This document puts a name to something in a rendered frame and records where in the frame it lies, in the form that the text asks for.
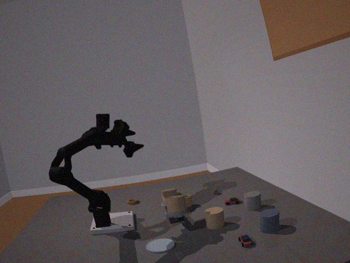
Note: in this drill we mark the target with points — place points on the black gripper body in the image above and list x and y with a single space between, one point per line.
129 146

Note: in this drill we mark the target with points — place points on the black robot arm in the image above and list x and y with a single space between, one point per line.
96 136

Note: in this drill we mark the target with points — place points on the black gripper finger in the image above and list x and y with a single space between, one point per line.
138 146
129 133

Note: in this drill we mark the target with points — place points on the red toy truck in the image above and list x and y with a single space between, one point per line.
245 240
232 200

